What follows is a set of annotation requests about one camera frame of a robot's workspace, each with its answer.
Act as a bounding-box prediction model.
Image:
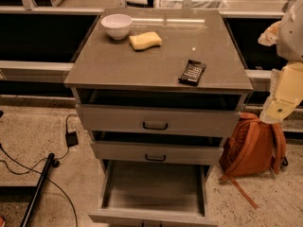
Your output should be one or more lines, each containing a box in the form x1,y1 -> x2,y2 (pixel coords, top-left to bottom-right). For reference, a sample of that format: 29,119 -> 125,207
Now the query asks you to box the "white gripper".
258,21 -> 303,124

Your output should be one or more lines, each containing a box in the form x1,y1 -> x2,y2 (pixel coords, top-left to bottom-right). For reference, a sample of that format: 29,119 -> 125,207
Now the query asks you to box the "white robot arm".
258,0 -> 303,124

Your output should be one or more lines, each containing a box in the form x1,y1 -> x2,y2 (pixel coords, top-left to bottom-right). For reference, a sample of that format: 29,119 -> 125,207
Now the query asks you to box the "grey drawer cabinet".
65,9 -> 253,227

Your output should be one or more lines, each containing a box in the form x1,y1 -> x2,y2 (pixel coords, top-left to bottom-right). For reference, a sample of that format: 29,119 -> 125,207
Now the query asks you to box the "grey middle drawer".
91,142 -> 222,166

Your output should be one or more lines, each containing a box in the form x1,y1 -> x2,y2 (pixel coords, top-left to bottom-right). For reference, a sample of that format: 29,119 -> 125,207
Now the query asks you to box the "grey open bottom drawer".
87,160 -> 220,227

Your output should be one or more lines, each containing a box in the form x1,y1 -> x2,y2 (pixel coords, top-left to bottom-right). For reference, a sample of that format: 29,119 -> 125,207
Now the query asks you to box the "grey top drawer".
76,104 -> 240,137

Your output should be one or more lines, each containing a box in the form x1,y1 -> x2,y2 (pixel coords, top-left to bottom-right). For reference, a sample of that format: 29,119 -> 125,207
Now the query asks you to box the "orange backpack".
219,113 -> 286,209

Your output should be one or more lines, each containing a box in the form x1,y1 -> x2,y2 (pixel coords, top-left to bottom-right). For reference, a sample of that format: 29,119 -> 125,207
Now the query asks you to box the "yellow sponge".
129,31 -> 162,51

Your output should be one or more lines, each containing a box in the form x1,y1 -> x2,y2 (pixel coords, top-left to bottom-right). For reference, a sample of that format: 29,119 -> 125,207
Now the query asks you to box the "white ceramic bowl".
100,14 -> 133,40

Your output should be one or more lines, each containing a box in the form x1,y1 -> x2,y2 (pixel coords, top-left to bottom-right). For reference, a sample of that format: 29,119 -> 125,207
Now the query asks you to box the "black power adapter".
65,131 -> 79,148

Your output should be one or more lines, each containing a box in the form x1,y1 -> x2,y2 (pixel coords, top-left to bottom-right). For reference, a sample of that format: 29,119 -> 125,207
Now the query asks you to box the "black metal pole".
20,153 -> 55,227

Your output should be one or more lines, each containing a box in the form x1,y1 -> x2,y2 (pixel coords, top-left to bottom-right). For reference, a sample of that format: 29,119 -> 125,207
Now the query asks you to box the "metal railing frame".
1,0 -> 296,91

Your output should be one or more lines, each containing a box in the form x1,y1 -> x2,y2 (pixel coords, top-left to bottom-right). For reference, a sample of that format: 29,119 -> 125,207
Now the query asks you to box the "black cable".
0,113 -> 80,227

